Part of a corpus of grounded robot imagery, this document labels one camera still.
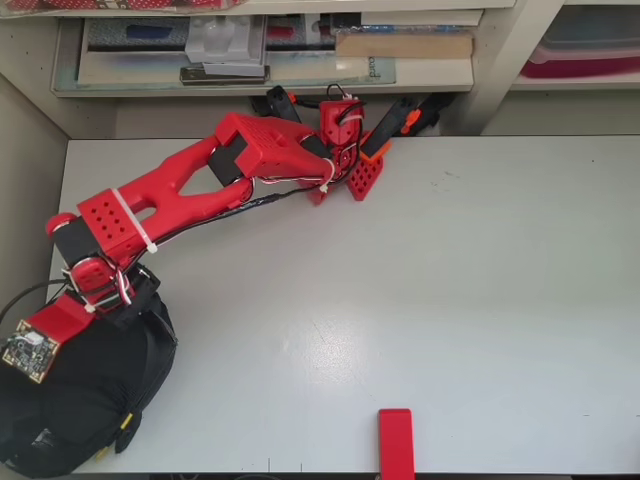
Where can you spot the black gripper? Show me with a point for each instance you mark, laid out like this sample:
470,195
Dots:
56,315

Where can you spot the black round sunglasses yellow-taped temples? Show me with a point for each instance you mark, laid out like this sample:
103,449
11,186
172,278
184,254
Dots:
150,360

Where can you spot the red perforated arm base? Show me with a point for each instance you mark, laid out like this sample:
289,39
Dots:
350,145

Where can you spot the white zip tie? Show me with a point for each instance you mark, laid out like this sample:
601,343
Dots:
89,308
132,220

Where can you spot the black orange table clamp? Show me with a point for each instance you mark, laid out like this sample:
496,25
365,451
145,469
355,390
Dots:
395,122
280,102

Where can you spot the white molded plastic tray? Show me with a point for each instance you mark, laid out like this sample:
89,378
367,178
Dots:
225,50

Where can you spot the black package with blue item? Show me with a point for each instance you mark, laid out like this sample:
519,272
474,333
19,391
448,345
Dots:
150,32

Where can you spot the red polka dot fabric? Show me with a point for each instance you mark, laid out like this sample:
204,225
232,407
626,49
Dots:
150,4

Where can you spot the red and black package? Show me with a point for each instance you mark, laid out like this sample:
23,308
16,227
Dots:
280,32

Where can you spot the red rectangular block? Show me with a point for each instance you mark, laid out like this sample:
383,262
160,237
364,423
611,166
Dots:
396,445

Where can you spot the wooden plank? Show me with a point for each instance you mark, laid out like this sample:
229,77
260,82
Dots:
425,47

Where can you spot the white shelf unit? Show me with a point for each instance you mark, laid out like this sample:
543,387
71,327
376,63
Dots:
500,75

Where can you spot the pink plastic storage container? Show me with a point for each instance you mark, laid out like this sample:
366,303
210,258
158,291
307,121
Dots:
575,67

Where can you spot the wrist camera board red mount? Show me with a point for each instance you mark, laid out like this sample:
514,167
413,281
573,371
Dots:
40,335

